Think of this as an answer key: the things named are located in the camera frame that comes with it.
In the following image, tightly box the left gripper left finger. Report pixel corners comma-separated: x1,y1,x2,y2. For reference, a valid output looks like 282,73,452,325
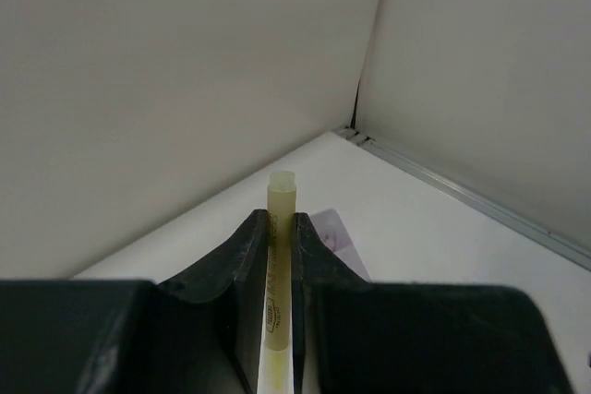
1,209,268,393

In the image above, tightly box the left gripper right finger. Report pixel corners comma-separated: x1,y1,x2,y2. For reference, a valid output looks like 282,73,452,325
291,213,573,393

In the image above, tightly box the aluminium rail right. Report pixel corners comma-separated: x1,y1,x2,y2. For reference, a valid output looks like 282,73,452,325
333,125,590,270

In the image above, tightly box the white three-compartment organizer box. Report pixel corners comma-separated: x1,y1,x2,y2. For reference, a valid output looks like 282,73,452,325
310,209,370,281

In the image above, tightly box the yellow highlighter pen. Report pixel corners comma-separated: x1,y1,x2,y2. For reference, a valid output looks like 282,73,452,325
258,171,296,393

